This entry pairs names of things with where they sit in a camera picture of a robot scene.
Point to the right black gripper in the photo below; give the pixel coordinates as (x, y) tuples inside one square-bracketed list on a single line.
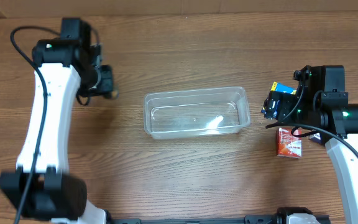
[(278, 106)]

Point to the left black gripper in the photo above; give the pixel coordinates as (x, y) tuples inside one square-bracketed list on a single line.
[(105, 81)]

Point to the blue yellow VapoDrops box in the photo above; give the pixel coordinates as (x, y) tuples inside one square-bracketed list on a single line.
[(283, 88)]

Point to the red white box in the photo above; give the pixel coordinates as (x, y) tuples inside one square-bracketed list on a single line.
[(288, 145)]

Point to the white blue box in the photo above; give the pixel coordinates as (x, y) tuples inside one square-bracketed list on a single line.
[(316, 138)]

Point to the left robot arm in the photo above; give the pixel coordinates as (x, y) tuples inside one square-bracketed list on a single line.
[(68, 69)]

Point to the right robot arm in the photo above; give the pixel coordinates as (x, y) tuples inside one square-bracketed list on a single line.
[(320, 105)]

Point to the clear plastic container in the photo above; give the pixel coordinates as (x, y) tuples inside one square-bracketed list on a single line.
[(191, 113)]

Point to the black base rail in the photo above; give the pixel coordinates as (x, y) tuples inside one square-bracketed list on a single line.
[(248, 219)]

